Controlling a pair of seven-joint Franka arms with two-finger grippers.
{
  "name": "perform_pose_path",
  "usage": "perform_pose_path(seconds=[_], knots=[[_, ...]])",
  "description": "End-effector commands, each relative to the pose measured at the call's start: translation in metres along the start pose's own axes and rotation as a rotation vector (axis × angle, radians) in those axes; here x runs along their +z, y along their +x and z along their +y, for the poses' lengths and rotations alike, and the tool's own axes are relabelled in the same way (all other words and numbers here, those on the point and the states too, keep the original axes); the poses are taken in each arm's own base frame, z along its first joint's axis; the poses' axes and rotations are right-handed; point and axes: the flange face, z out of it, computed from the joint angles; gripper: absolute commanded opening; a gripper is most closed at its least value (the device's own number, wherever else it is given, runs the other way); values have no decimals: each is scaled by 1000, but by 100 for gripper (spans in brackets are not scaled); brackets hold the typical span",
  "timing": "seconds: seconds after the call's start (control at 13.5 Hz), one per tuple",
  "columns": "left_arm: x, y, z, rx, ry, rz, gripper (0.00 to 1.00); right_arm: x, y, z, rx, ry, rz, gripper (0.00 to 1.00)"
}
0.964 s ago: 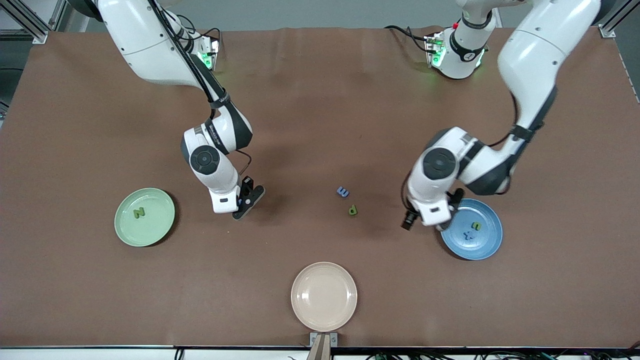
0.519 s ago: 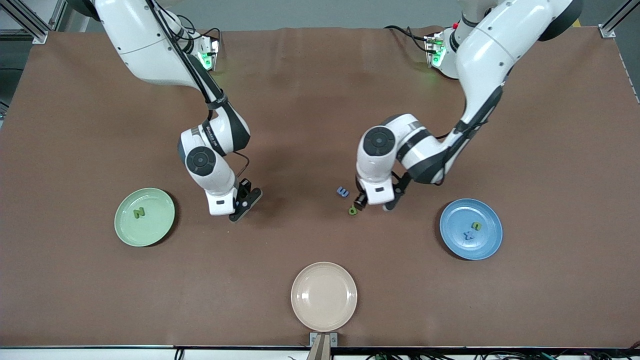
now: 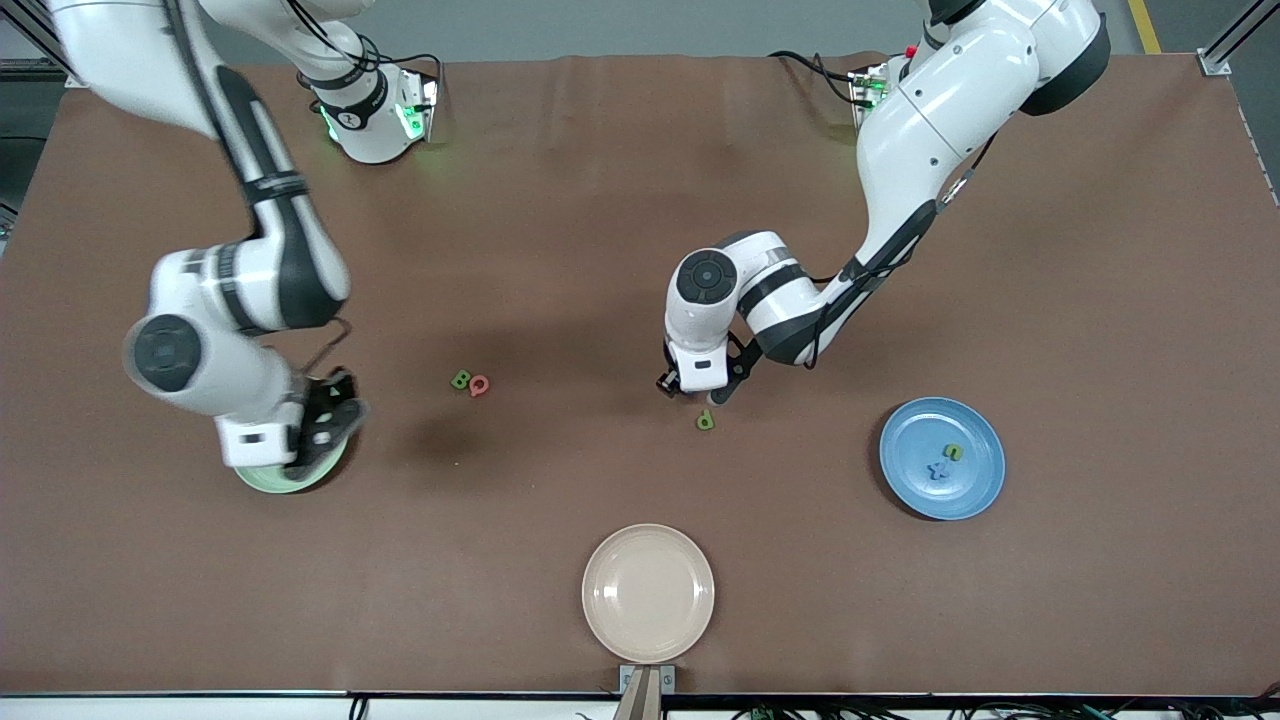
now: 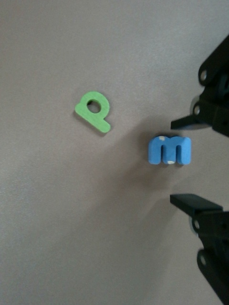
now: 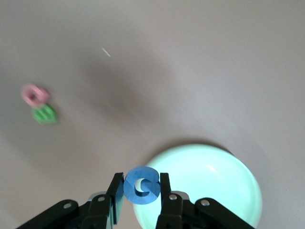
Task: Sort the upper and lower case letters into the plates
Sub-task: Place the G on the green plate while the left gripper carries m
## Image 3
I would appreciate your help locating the light green plate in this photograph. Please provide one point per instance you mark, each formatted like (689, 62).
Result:
(262, 482)

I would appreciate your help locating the beige plate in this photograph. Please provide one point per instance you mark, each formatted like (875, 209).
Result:
(648, 593)

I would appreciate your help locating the blue plate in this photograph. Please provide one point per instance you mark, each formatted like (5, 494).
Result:
(970, 490)

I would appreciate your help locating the blue foam letter x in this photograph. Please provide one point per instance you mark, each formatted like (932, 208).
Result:
(938, 470)

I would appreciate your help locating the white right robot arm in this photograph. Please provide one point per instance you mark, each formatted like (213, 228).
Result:
(220, 385)

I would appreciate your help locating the red foam letter Q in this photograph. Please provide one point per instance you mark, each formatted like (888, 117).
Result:
(472, 384)

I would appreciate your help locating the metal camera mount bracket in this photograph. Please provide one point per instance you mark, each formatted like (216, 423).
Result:
(630, 680)

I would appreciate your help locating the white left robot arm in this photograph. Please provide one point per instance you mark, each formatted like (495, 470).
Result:
(930, 130)

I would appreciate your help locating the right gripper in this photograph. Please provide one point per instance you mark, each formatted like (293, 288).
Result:
(318, 399)

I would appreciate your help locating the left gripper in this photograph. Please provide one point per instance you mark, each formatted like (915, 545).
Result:
(668, 382)

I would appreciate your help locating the green foam letter p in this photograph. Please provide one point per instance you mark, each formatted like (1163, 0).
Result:
(700, 424)

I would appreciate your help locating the white table edge rail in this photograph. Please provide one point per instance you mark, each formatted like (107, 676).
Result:
(200, 710)

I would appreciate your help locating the green foam letter B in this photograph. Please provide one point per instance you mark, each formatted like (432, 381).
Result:
(460, 381)

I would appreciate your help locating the aluminium frame profile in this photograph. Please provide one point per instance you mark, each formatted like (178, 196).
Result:
(75, 72)
(1215, 62)

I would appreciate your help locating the brown table mat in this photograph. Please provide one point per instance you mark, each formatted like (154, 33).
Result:
(640, 250)

